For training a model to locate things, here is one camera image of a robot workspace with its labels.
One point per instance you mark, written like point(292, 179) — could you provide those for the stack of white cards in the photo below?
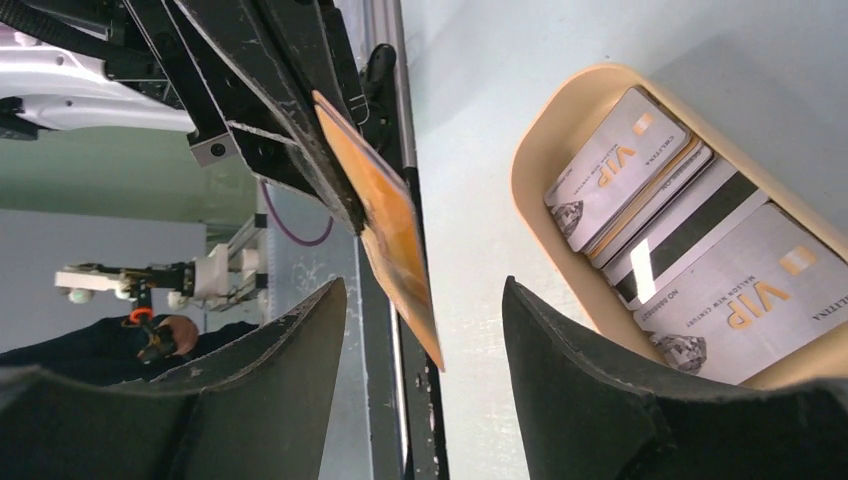
point(645, 196)

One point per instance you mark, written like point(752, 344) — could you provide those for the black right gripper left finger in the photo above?
point(256, 408)

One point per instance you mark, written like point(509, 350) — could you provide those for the aluminium frame rail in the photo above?
point(385, 38)

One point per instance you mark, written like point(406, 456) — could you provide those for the orange VIP card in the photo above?
point(390, 234)

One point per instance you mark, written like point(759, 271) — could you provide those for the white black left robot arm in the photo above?
point(68, 65)

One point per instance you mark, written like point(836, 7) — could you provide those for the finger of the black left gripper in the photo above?
point(249, 70)
point(310, 50)

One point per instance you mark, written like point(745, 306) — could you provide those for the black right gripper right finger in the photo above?
point(589, 408)

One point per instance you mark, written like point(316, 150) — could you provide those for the beige plastic card tray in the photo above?
point(561, 127)

